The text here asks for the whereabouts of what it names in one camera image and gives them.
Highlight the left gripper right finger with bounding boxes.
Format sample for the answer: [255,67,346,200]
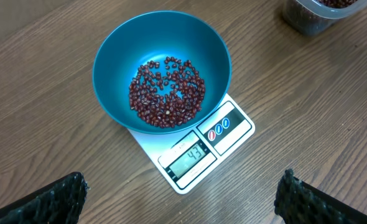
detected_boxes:
[274,169,367,224]

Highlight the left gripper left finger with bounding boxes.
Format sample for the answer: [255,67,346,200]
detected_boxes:
[0,172,89,224]

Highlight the blue metal bowl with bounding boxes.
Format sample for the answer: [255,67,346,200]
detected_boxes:
[93,11,232,134]

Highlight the red beans in bowl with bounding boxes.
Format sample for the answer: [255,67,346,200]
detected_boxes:
[128,57,206,128]

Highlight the white digital kitchen scale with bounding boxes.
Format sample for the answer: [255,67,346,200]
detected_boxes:
[130,95,255,194]

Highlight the clear plastic container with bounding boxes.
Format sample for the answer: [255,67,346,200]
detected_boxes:
[282,0,367,37]

